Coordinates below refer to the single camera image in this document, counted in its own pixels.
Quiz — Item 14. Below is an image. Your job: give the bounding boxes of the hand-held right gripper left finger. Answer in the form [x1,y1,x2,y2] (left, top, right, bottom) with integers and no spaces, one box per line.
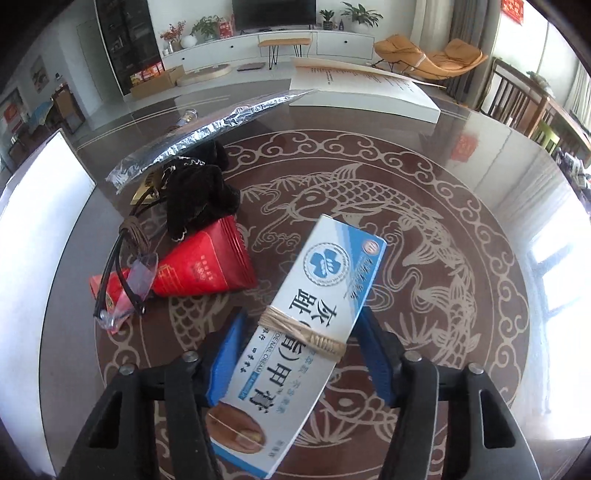
[58,311,250,480]

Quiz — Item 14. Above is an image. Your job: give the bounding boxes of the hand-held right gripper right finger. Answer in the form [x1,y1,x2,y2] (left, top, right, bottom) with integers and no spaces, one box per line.
[353,309,529,480]

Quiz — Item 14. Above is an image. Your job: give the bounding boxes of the white blue medicine box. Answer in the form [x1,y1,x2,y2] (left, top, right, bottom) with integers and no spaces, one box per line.
[206,213,387,478]

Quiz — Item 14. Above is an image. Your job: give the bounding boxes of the black cloth pouch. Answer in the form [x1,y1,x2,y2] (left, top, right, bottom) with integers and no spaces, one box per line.
[164,141,242,243]

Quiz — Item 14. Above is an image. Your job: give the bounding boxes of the gold box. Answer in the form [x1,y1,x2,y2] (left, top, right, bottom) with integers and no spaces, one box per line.
[130,171,169,205]

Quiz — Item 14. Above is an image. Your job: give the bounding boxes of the silver foil bag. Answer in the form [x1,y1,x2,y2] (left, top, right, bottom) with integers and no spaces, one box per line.
[106,88,319,192]

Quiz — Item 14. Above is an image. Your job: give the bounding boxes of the white board panel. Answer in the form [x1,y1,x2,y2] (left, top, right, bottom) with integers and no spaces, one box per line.
[0,129,98,296]

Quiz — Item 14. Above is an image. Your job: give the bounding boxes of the white booklet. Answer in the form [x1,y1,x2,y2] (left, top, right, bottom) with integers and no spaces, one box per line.
[288,58,441,124]

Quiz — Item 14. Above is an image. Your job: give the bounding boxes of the round beige floor cushion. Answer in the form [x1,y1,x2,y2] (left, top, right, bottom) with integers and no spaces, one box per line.
[177,65,232,86]

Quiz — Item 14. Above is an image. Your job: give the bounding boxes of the cardboard box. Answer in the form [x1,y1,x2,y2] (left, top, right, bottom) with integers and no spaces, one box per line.
[129,65,185,100]

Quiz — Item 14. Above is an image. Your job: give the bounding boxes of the dark wooden chair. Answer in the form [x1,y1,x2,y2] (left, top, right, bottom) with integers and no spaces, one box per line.
[480,58,555,134]

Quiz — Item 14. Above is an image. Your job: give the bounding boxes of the wooden side bench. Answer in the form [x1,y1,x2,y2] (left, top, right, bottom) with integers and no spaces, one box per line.
[531,74,591,167]

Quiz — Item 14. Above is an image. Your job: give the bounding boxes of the orange lounge chair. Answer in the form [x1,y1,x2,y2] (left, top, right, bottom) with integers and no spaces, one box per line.
[373,34,489,86]

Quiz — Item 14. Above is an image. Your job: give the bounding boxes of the white television cabinet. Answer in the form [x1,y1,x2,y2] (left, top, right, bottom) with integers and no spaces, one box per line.
[161,28,375,75]

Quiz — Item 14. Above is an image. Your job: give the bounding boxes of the wooden bench stool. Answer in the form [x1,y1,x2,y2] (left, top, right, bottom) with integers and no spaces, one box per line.
[257,37,314,70]

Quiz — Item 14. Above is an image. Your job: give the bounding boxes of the red flower vase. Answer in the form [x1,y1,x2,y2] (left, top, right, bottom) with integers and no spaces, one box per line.
[160,21,188,52]

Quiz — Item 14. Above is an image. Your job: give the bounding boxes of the black display cabinet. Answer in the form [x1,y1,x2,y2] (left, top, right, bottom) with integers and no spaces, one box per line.
[95,0,162,95]

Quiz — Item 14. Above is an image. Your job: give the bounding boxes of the bushy green potted plant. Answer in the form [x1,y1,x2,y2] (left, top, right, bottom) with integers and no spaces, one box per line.
[190,15,222,44]

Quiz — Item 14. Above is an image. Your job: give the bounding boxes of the large green potted plant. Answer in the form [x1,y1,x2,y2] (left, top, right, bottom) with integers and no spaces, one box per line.
[341,2,384,31]

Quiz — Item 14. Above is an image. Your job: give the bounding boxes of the grey curtain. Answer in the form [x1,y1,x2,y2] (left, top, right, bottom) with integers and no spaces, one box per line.
[450,0,483,102]

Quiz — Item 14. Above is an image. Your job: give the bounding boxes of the black television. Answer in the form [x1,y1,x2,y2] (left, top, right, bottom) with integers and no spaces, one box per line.
[232,0,318,32]

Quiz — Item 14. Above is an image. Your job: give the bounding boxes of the black frame eyeglasses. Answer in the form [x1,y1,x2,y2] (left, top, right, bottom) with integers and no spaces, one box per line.
[93,251,160,330]

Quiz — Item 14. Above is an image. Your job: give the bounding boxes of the brown cord coil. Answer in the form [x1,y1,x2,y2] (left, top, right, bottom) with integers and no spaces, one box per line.
[117,217,151,257]

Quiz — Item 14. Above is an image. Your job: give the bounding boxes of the framed wall picture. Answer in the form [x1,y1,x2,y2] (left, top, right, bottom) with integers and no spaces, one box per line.
[30,55,49,93]

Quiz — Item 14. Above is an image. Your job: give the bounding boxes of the red wall hanging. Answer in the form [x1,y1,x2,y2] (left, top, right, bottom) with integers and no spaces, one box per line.
[501,0,527,26]

